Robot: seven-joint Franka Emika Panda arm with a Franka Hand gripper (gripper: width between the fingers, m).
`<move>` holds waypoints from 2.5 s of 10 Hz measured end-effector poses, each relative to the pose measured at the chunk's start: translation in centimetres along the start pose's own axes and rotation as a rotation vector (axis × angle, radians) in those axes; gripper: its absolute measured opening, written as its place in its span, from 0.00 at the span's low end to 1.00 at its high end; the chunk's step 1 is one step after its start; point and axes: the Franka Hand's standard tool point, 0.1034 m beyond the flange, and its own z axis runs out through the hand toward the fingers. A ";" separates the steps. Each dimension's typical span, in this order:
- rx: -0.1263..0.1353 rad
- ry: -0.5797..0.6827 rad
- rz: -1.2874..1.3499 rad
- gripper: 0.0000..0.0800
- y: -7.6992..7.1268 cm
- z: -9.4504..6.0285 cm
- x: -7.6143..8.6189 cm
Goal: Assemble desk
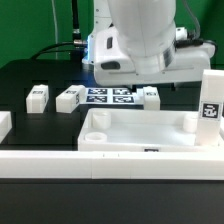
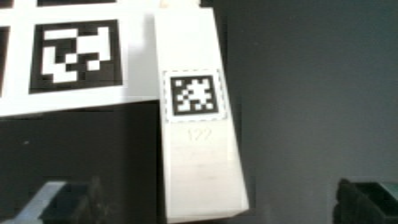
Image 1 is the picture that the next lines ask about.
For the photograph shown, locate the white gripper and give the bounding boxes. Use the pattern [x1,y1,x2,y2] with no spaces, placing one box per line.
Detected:
[94,27,214,86]

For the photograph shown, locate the fiducial marker sheet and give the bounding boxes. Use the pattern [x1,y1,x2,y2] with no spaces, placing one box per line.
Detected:
[81,88,143,105]

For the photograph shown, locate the white thin cable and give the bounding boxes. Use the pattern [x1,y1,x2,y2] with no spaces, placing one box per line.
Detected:
[51,0,60,61]

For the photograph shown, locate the white front fence bar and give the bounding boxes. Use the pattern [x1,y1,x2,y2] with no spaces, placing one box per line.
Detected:
[0,150,224,180]

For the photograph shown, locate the white desk tabletop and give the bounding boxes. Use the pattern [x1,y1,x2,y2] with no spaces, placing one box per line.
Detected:
[78,108,224,152]

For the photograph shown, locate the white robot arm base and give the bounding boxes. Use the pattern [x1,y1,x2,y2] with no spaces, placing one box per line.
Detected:
[82,0,112,69]

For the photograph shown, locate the black cable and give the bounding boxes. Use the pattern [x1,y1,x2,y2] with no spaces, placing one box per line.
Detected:
[30,0,88,60]

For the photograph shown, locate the white left fence block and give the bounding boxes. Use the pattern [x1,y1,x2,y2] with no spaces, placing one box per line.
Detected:
[0,111,12,143]

